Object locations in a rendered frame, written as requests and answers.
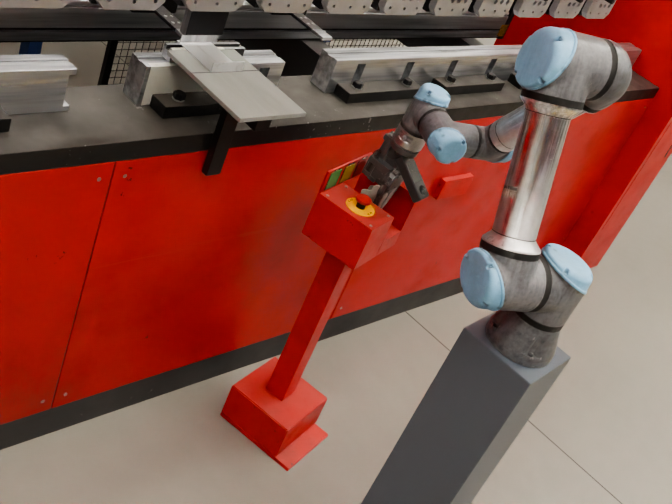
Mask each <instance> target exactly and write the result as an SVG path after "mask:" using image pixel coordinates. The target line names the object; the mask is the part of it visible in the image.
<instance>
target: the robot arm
mask: <svg viewBox="0 0 672 504"><path fill-rule="evenodd" d="M515 73H517V74H516V75H515V77H516V80H517V82H518V84H519V85H520V86H521V87H522V91H521V94H520V97H521V99H522V101H523V103H524V105H522V106H520V107H519V108H517V109H515V110H514V111H512V112H510V113H508V114H507V115H505V116H503V117H501V118H500V119H498V120H496V121H495V122H493V123H491V124H490V125H488V126H478V125H472V124H466V123H460V122H455V121H453V120H452V119H451V118H450V116H449V115H448V113H447V111H446V108H447V107H448V104H449V102H450V95H449V93H448V92H447V91H446V90H445V89H443V88H442V87H440V86H438V85H436V84H433V83H424V84H423V85H422V86H421V87H420V89H419V90H418V92H417V93H416V95H414V98H413V100H412V102H411V104H410V105H409V107H408V109H407V111H406V112H405V114H404V116H403V118H402V120H401V121H400V123H399V125H398V127H397V128H396V130H395V132H394V131H391V132H390V133H386V134H385V135H384V137H383V139H384V142H383V144H382V145H381V147H380V149H378V150H379V151H378V150H375V151H376V152H375V151H374V152H375V153H374V152H373V154H372V155H371V156H370V157H369V159H368V161H367V163H366V165H365V166H364V168H363V170H362V173H363V174H364V175H365V176H367V178H368V179H369V180H370V181H371V182H373V183H374V182H376V183H377V184H378V185H375V186H374V185H370V186H369V187H368V189H362V190H361V194H366V195H367V196H369V197H370V198H371V200H372V202H373V203H374V204H376V205H377V206H378V207H380V208H381V209H382V208H383V207H384V206H385V205H386V204H387V203H388V201H389V200H390V199H391V198H392V196H393V195H394V194H395V192H396V191H397V190H398V188H399V187H400V185H401V183H402V182H403V181H404V183H405V185H406V188H407V190H408V192H409V195H410V197H411V199H412V202H413V203H416V202H419V201H421V200H423V199H425V198H427V197H428V196H429V193H428V191H427V188H426V186H425V184H424V181H423V179H422V177H421V174H420V172H419V169H418V167H417V165H416V162H415V160H414V158H415V157H416V156H417V155H418V153H419V152H420V151H421V150H422V148H423V146H424V145H425V143H426V144H427V147H428V149H429V151H430V152H431V154H432V155H434V157H435V158H436V160H437V161H439V162H440V163H443V164H450V163H452V162H454V163H455V162H457V161H458V160H460V159H461V158H462V157H463V158H471V159H477V160H484V161H488V162H492V163H498V162H499V163H505V162H508V161H510V160H511V162H510V165H509V169H508V173H507V176H506V180H505V184H504V187H503V191H502V194H501V198H500V202H499V205H498V209H497V213H496V216H495V220H494V223H493V227H492V229H491V230H490V231H488V232H487V233H485V234H483V235H482V237H481V241H480V244H479V247H475V248H473V249H470V250H469V251H468V253H466V254H465V255H464V257H463V259H462V262H461V266H460V282H461V287H462V288H463V293H464V295H465V297H466V298H467V300H468V301H469V302H470V303H471V304H472V305H473V306H475V307H477V308H480V309H488V310H490V311H497V312H496V313H495V314H494V315H493V316H492V317H491V319H490V320H489V322H488V323H487V326H486V334H487V337H488V339H489V341H490V342H491V344H492V345H493V346H494V347H495V348H496V349H497V350H498V351H499V352H500V353H501V354H502V355H503V356H505V357H506V358H508V359H509V360H511V361H513V362H515V363H517V364H519V365H522V366H525V367H529V368H542V367H545V366H547V365H548V364H549V363H550V361H551V360H552V358H553V357H554V355H555V353H556V348H557V344H558V339H559V335H560V331H561V329H562V328H563V326H564V325H565V323H566V322H567V320H568V319H569V317H570V316H571V314H572V313H573V311H574V310H575V308H576V307H577V305H578V304H579V302H580V301H581V299H582V298H583V296H584V295H585V294H587V290H588V288H589V286H590V285H591V283H592V281H593V274H592V271H591V269H590V268H589V266H588V265H587V264H586V263H585V262H584V261H583V260H582V259H581V258H580V257H579V256H578V255H577V254H575V253H574V252H572V251H571V250H569V249H568V248H566V247H564V246H561V245H559V244H555V243H549V244H546V245H545V247H543V248H542V249H541V250H540V248H539V246H538V244H537V242H536V239H537V235H538V232H539V228H540V225H541V221H542V218H543V214H544V211H545V208H546V204H547V201H548V197H549V194H550V190H551V187H552V183H553V180H554V176H555V173H556V170H557V166H558V163H559V159H560V156H561V152H562V149H563V145H564V142H565V139H566V135H567V132H568V128H569V125H570V121H571V120H572V119H574V118H576V117H578V116H580V115H582V114H584V113H591V114H593V113H597V112H599V111H601V110H603V109H605V108H607V107H608V106H610V105H612V104H613V103H615V102H616V101H617V100H618V99H620V98H621V97H622V96H623V94H624V93H625V92H626V90H627V88H628V87H629V84H630V82H631V78H632V64H631V60H630V58H629V56H628V54H627V52H626V51H625V50H624V49H623V48H622V46H620V45H619V44H618V43H616V42H614V41H612V40H610V39H606V38H600V37H596V36H592V35H588V34H584V33H580V32H576V31H573V30H571V29H569V28H558V27H552V26H548V27H543V28H541V29H538V30H537V31H535V32H534V33H533V34H532V35H530V36H529V37H528V38H527V39H526V41H525V42H524V43H523V45H522V46H521V48H520V50H519V52H518V55H517V58H516V62H515ZM498 310H499V311H498Z"/></svg>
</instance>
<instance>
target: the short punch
mask: <svg viewBox="0 0 672 504"><path fill-rule="evenodd" d="M228 15H229V12H206V11H190V10H189V9H188V8H187V7H186V10H185V14H184V17H183V21H182V24H181V28H180V32H181V33H182V35H181V38H180V42H217V40H218V37H219V35H222V34H223V31H224V27H225V24H226V21H227V18H228Z"/></svg>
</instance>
